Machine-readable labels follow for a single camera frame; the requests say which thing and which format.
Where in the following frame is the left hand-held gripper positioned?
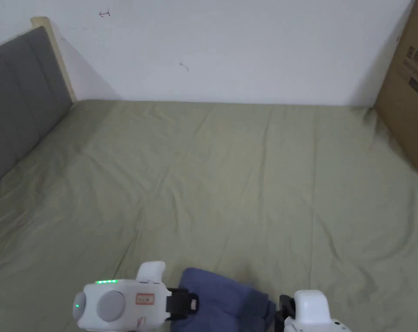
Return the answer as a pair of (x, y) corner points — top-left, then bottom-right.
(73, 261), (200, 332)

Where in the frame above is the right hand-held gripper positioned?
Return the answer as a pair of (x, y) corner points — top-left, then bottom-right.
(274, 290), (352, 332)

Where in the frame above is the dark blue shirt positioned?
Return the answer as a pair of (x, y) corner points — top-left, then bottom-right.
(170, 268), (277, 332)

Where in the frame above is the bed with pale green sheet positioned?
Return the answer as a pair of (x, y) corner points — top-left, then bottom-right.
(0, 99), (418, 332)

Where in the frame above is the grey padded headboard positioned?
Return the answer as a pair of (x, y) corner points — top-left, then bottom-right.
(0, 16), (78, 190)

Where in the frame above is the brown cardboard carton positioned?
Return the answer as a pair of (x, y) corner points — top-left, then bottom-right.
(373, 0), (418, 187)

